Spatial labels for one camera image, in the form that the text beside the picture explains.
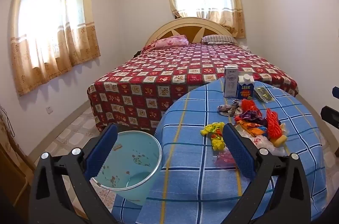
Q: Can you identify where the blue milk carton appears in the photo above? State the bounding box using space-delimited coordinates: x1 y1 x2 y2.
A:
236 74 255 101

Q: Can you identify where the tall white carton box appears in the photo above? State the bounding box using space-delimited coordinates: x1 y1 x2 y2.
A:
224 65 238 98

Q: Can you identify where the orange snack wrapper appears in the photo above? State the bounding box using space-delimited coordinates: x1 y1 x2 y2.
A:
234 119 268 138

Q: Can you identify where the red mesh net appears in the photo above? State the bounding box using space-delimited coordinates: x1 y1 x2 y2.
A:
240 99 263 119
265 108 281 140

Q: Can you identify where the light blue trash bin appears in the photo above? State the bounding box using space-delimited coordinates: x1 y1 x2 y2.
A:
90 130 163 207

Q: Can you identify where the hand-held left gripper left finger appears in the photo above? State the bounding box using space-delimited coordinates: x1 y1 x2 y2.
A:
28 123 125 224

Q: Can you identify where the wide beige patterned curtain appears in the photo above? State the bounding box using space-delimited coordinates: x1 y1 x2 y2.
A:
11 0 101 96

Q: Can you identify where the pink pillow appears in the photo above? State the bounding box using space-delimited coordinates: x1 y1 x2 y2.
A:
155 35 189 49

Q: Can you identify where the yellow sponge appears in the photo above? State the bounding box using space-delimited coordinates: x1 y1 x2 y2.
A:
273 135 288 148

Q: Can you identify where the striped pillow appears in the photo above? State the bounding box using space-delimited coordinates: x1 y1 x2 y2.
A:
201 35 237 44

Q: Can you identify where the purple wrapper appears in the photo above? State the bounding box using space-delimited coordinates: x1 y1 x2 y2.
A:
240 111 263 124

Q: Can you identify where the brown wooden cabinet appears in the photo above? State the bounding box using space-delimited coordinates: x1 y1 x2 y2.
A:
0 131 36 214

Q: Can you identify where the bed with red quilt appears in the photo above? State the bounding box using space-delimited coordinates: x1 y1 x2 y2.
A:
87 43 299 134

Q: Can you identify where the green gold foil packet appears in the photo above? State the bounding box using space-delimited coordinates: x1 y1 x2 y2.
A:
254 86 274 103

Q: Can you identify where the pink plastic bag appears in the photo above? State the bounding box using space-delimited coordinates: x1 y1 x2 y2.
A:
213 150 237 169

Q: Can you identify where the blue checked tablecloth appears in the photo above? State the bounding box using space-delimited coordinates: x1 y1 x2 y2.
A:
111 77 327 224

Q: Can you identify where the plaid cloth rag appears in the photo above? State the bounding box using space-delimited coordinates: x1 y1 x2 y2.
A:
218 99 243 116

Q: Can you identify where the clear plastic bag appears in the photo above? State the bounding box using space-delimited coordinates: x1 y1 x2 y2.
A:
236 123 292 157

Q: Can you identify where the brown paper bag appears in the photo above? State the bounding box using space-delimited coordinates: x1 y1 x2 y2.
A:
0 105 16 140

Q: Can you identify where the cream wooden headboard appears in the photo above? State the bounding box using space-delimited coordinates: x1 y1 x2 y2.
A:
143 17 236 47

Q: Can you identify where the yellow wrapper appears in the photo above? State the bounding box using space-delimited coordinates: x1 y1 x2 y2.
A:
200 122 225 151

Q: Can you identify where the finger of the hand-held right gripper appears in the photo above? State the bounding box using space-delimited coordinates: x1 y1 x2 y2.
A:
320 106 339 130

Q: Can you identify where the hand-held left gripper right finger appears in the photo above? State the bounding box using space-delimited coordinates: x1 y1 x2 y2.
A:
222 123 311 224

